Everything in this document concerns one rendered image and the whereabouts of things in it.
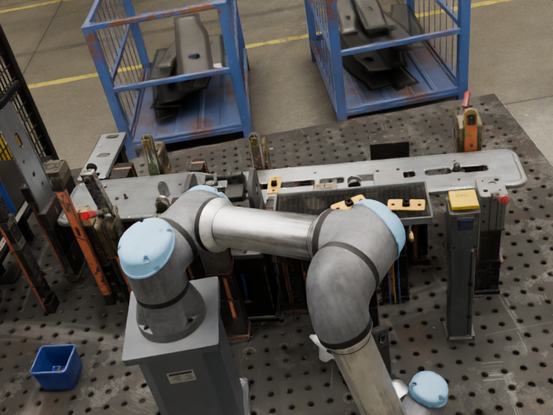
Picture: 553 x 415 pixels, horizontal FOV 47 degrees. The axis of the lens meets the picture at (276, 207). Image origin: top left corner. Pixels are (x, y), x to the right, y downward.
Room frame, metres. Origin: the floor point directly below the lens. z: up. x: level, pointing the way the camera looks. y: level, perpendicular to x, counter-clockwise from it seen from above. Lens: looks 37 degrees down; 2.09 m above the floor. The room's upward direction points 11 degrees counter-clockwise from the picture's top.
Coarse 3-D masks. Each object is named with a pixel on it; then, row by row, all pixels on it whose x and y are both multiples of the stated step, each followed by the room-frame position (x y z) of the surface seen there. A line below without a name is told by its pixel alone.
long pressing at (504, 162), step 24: (288, 168) 1.62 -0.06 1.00; (312, 168) 1.59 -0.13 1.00; (336, 168) 1.56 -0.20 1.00; (360, 168) 1.54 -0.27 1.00; (384, 168) 1.51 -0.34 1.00; (408, 168) 1.49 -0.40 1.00; (432, 168) 1.47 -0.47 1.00; (504, 168) 1.40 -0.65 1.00; (72, 192) 1.72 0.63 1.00; (120, 192) 1.66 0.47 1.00; (144, 192) 1.63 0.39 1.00; (264, 192) 1.51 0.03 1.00; (288, 192) 1.49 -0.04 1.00; (432, 192) 1.36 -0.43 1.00; (96, 216) 1.56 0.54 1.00; (120, 216) 1.53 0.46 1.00; (144, 216) 1.51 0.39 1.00
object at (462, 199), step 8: (448, 192) 1.15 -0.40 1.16; (456, 192) 1.14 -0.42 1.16; (464, 192) 1.14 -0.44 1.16; (472, 192) 1.13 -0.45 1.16; (456, 200) 1.11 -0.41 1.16; (464, 200) 1.11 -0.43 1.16; (472, 200) 1.10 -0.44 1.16; (456, 208) 1.09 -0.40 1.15; (464, 208) 1.09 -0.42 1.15; (472, 208) 1.09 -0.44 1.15
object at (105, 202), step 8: (88, 168) 1.49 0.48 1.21; (96, 168) 1.49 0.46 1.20; (88, 176) 1.45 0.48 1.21; (96, 176) 1.46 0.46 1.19; (88, 184) 1.46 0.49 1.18; (96, 184) 1.45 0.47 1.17; (96, 192) 1.46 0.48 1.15; (104, 192) 1.47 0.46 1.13; (96, 200) 1.47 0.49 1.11; (104, 200) 1.46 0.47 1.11; (104, 216) 1.48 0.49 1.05; (112, 216) 1.47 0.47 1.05
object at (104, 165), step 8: (104, 136) 2.04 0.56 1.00; (120, 136) 2.02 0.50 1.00; (96, 144) 1.99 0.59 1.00; (104, 144) 1.98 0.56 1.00; (112, 144) 1.97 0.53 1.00; (120, 144) 1.96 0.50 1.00; (96, 152) 1.94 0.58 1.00; (104, 152) 1.93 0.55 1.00; (112, 152) 1.92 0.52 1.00; (88, 160) 1.90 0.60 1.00; (96, 160) 1.89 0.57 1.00; (104, 160) 1.88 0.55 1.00; (112, 160) 1.87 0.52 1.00; (104, 168) 1.82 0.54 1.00; (112, 168) 1.83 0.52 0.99; (80, 176) 1.80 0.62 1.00; (104, 176) 1.77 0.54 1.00
